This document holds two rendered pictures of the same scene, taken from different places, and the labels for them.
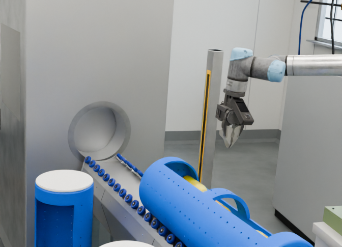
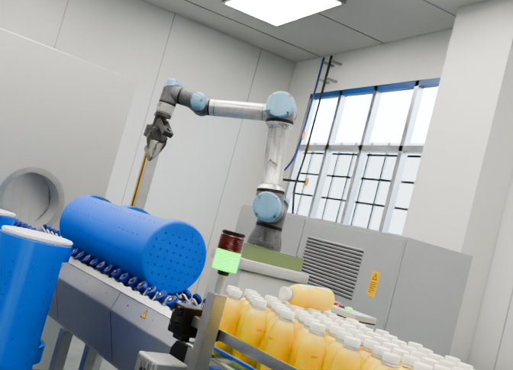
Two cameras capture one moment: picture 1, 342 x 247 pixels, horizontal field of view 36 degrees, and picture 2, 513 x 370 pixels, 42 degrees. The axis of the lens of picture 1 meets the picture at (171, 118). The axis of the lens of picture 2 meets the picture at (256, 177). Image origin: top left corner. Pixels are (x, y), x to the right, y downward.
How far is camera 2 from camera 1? 1.27 m
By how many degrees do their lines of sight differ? 20
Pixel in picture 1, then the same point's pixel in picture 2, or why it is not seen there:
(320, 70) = (234, 111)
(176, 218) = (90, 226)
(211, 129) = (143, 194)
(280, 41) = not seen: hidden behind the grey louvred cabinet
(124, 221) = not seen: hidden behind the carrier
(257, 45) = (218, 217)
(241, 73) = (170, 97)
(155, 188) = (76, 210)
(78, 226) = not seen: outside the picture
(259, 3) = (228, 174)
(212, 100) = (149, 166)
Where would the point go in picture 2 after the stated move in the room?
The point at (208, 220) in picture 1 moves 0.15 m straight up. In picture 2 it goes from (118, 217) to (128, 182)
